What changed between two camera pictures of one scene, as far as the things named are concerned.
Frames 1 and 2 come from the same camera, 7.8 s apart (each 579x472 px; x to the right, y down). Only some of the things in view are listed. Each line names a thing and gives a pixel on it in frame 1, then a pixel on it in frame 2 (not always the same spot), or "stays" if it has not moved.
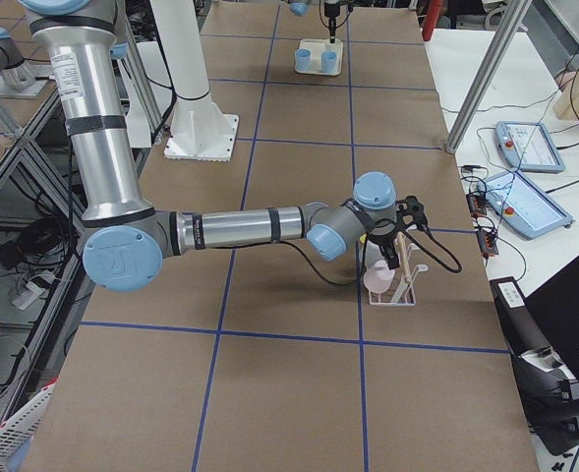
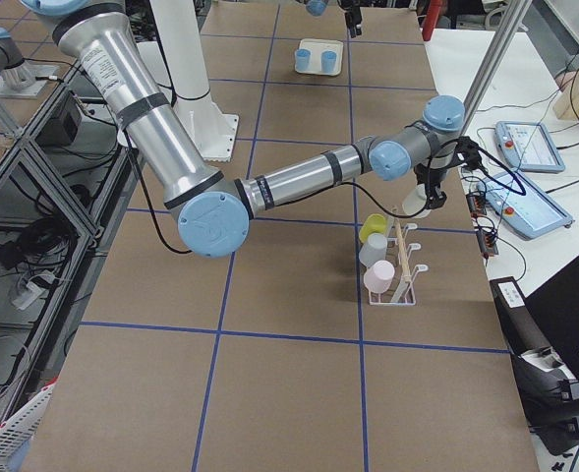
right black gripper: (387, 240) → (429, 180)
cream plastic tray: (318, 47) stays
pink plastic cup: (379, 278) stays
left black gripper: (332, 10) → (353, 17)
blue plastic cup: (329, 61) stays
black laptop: (554, 336) stays
